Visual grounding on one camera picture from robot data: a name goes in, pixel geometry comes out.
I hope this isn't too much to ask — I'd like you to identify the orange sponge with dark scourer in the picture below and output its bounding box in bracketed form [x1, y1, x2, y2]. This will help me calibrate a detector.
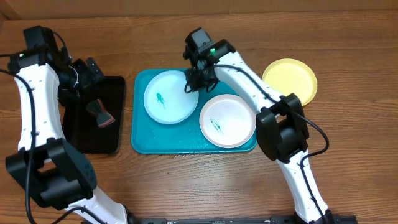
[86, 99, 115, 128]

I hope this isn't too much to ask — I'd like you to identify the yellow-green plate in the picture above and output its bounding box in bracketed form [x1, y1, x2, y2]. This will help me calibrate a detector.
[262, 58, 318, 106]

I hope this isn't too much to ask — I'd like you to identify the black plastic tray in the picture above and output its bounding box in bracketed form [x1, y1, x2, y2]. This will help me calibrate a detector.
[62, 76, 126, 154]

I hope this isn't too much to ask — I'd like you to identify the light blue plate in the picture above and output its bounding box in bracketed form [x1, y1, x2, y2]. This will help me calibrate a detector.
[144, 70, 199, 124]

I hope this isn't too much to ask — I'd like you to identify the white plate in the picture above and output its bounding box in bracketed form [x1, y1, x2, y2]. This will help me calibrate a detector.
[199, 94, 256, 149]

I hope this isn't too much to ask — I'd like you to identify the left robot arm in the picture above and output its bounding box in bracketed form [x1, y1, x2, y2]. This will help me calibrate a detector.
[6, 49, 134, 223]

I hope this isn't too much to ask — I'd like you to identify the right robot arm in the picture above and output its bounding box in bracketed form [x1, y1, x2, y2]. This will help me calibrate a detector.
[183, 37, 334, 223]

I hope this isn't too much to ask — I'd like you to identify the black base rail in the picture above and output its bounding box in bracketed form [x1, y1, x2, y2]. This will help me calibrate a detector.
[81, 214, 358, 224]

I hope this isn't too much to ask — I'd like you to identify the teal plastic tray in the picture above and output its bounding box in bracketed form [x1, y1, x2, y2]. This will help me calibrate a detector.
[131, 69, 257, 154]

